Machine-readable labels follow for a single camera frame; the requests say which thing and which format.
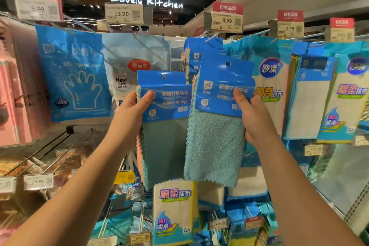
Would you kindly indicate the red white price tag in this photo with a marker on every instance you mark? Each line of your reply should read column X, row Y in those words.
column 289, row 25
column 226, row 19
column 37, row 3
column 341, row 32

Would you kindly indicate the blue-label white cloth packet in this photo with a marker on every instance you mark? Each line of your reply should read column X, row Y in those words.
column 311, row 104

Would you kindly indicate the hanging blue glove packets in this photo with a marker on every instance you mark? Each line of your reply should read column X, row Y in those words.
column 75, row 75

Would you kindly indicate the yellowish price tag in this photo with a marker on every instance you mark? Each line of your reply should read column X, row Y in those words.
column 362, row 141
column 313, row 150

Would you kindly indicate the hanging grey packets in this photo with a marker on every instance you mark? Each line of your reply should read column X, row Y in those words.
column 124, row 58

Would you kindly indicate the bright yellow price tag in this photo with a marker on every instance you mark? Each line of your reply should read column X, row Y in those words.
column 124, row 177

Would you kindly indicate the striped sponge packets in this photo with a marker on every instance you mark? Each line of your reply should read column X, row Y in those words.
column 251, row 223

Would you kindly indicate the person's right hand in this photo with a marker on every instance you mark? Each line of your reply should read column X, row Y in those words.
column 256, row 119

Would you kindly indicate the hanging pink packets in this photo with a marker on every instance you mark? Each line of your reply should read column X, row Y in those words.
column 20, row 93

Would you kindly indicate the teal microfiber packs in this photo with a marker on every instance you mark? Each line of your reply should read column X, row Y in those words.
column 193, row 52

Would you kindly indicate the white cloth packets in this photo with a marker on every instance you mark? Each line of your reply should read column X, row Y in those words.
column 271, row 70

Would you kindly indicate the hanging brownish packets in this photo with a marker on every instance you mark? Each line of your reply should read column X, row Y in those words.
column 46, row 162

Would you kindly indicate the teal cloth packets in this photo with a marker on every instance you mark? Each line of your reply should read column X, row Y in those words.
column 118, row 225

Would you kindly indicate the blue antibacterial cloth packets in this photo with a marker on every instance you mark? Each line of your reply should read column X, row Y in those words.
column 210, row 195

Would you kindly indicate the small yellowish shelf tag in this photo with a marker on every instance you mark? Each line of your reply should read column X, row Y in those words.
column 139, row 238

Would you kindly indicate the person's left hand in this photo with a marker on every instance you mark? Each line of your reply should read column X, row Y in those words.
column 131, row 119

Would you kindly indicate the clear packets with green print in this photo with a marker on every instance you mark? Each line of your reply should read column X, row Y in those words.
column 320, row 169

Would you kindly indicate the pale grey price tag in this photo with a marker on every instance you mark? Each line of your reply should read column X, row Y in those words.
column 127, row 14

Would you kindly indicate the person's right forearm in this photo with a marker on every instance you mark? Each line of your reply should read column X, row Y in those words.
column 305, row 197

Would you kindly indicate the pale white price tag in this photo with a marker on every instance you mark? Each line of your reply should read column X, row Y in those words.
column 7, row 185
column 38, row 182

